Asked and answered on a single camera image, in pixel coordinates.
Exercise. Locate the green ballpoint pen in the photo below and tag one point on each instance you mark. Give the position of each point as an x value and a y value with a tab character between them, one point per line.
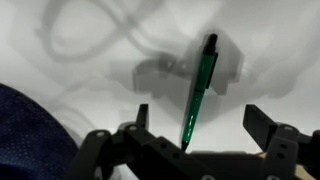
203	78

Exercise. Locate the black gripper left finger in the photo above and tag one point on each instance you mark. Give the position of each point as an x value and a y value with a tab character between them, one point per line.
142	118

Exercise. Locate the dark blue cloth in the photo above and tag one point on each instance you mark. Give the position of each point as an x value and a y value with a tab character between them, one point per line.
33	144

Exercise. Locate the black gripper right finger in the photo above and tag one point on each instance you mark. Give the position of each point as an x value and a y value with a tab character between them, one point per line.
260	126

